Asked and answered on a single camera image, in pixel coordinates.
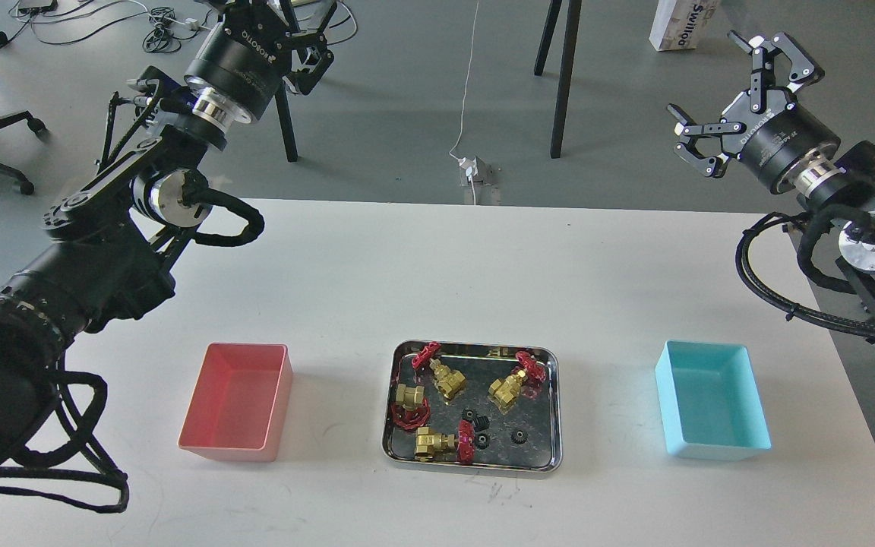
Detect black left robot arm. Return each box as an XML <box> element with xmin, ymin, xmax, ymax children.
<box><xmin>0</xmin><ymin>1</ymin><xmax>337</xmax><ymax>514</ymax></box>

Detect shiny metal tray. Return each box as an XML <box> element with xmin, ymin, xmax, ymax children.
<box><xmin>382</xmin><ymin>340</ymin><xmax>562</xmax><ymax>473</ymax></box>

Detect white floor cable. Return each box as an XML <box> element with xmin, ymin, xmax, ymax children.
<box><xmin>449</xmin><ymin>0</ymin><xmax>482</xmax><ymax>206</ymax></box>

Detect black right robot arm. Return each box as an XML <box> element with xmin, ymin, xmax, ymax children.
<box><xmin>668</xmin><ymin>31</ymin><xmax>875</xmax><ymax>347</ymax></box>

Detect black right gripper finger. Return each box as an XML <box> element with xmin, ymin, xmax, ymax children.
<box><xmin>727</xmin><ymin>30</ymin><xmax>824</xmax><ymax>115</ymax></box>
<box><xmin>667</xmin><ymin>104</ymin><xmax>744</xmax><ymax>179</ymax></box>

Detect pink plastic box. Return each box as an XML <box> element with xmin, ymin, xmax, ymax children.
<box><xmin>178</xmin><ymin>343</ymin><xmax>294</xmax><ymax>463</ymax></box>

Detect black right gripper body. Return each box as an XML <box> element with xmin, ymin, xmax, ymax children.
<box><xmin>731</xmin><ymin>90</ymin><xmax>840</xmax><ymax>194</ymax></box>

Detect white cardboard box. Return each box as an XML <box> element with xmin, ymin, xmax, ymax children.
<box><xmin>649</xmin><ymin>0</ymin><xmax>720</xmax><ymax>52</ymax></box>

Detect tangled floor cables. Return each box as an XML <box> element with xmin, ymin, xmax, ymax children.
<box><xmin>8</xmin><ymin>0</ymin><xmax>359</xmax><ymax>55</ymax></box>

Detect white power adapter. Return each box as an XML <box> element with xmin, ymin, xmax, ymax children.
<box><xmin>458</xmin><ymin>156</ymin><xmax>495</xmax><ymax>187</ymax></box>

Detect light blue plastic box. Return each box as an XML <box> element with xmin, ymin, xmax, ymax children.
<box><xmin>654</xmin><ymin>340</ymin><xmax>772</xmax><ymax>461</ymax></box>

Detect brass valve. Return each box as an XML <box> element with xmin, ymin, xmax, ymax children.
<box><xmin>391</xmin><ymin>382</ymin><xmax>431</xmax><ymax>432</ymax></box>
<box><xmin>488</xmin><ymin>351</ymin><xmax>548</xmax><ymax>413</ymax></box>
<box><xmin>411</xmin><ymin>340</ymin><xmax>466</xmax><ymax>400</ymax></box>
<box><xmin>414</xmin><ymin>420</ymin><xmax>475</xmax><ymax>465</ymax></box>

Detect black table leg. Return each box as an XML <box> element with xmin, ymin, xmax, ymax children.
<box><xmin>532</xmin><ymin>1</ymin><xmax>583</xmax><ymax>159</ymax></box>
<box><xmin>274</xmin><ymin>84</ymin><xmax>299</xmax><ymax>163</ymax></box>

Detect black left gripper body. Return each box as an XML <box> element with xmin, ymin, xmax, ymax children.
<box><xmin>184</xmin><ymin>1</ymin><xmax>289</xmax><ymax>122</ymax></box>

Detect brass valve bottom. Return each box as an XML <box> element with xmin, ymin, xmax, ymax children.
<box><xmin>414</xmin><ymin>420</ymin><xmax>475</xmax><ymax>465</ymax></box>

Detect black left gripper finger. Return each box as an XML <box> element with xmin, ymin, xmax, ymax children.
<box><xmin>279</xmin><ymin>30</ymin><xmax>334</xmax><ymax>96</ymax></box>
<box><xmin>283</xmin><ymin>1</ymin><xmax>338</xmax><ymax>34</ymax></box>

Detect black table leg left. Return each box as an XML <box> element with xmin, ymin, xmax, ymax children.
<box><xmin>274</xmin><ymin>84</ymin><xmax>299</xmax><ymax>163</ymax></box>

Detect black table leg right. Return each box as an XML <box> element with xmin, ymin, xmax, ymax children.
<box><xmin>532</xmin><ymin>1</ymin><xmax>583</xmax><ymax>159</ymax></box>

